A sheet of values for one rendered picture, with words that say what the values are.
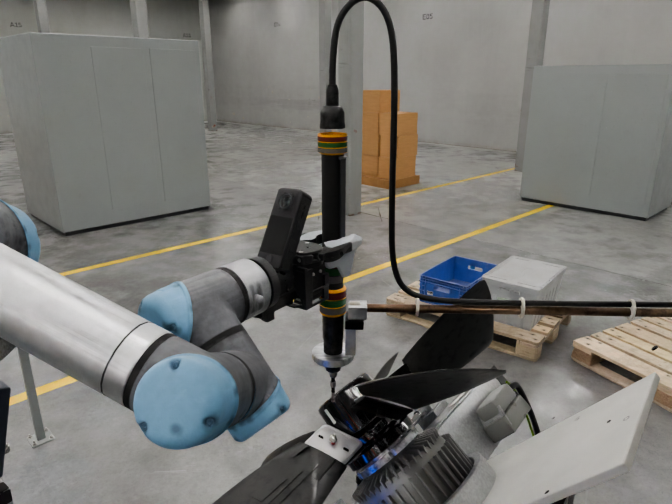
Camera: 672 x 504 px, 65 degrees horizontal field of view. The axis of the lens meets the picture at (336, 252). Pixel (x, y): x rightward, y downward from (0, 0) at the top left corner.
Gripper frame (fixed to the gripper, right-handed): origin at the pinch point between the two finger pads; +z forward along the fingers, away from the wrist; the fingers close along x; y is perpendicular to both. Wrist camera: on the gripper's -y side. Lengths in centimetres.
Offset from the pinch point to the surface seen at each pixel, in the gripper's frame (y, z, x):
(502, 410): 42, 29, 18
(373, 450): 38.7, 0.3, 5.8
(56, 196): 105, 217, -574
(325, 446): 38.1, -4.5, -1.1
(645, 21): -122, 1248, -153
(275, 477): 38.6, -14.8, -3.4
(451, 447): 38.9, 9.3, 16.4
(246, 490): 40.1, -18.5, -6.5
